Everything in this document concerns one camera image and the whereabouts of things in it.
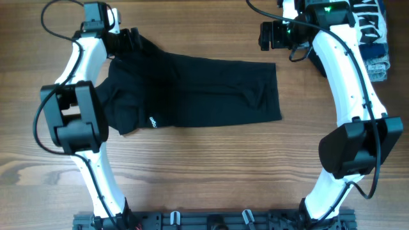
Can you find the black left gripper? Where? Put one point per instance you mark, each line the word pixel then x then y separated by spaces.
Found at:
pixel 127 45

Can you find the black t-shirt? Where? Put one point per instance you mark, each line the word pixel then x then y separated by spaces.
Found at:
pixel 151 88

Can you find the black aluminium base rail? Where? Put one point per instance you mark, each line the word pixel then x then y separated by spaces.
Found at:
pixel 272 219

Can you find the navy blue folded garment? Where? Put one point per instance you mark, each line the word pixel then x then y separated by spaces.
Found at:
pixel 374 50

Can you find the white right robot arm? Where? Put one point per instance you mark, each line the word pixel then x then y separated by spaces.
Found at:
pixel 365 133

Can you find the grey folded garment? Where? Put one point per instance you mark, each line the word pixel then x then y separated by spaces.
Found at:
pixel 377 68

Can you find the white printed folded shirt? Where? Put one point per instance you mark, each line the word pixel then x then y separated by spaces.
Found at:
pixel 370 20

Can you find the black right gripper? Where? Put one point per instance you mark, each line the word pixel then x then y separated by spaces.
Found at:
pixel 277 27

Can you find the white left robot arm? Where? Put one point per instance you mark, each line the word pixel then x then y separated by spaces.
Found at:
pixel 75 117

